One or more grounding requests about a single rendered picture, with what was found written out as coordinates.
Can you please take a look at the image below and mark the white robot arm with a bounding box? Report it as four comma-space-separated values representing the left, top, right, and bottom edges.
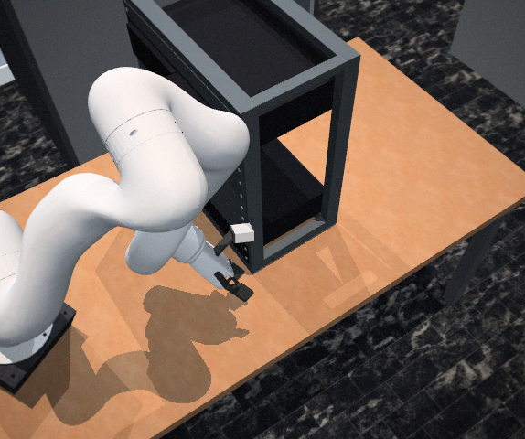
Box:
0, 67, 250, 364

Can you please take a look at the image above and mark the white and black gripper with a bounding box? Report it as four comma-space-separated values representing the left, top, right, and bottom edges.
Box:
184, 235, 254, 302

